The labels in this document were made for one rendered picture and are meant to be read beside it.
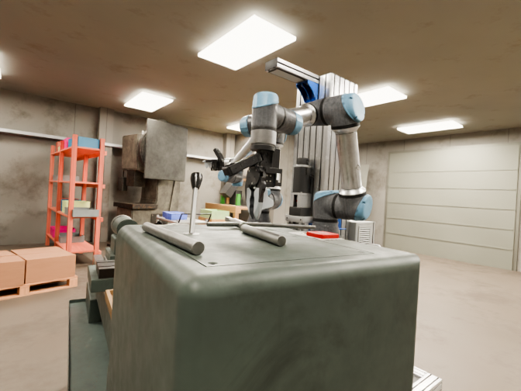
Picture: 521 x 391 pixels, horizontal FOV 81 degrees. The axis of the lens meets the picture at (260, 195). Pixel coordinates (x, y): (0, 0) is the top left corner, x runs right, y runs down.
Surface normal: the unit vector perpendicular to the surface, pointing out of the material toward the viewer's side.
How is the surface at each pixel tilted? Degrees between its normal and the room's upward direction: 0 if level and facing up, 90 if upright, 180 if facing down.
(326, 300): 90
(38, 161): 90
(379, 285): 90
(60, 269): 90
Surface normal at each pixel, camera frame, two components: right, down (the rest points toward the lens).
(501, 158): -0.77, -0.04
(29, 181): 0.63, 0.04
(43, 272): 0.79, 0.05
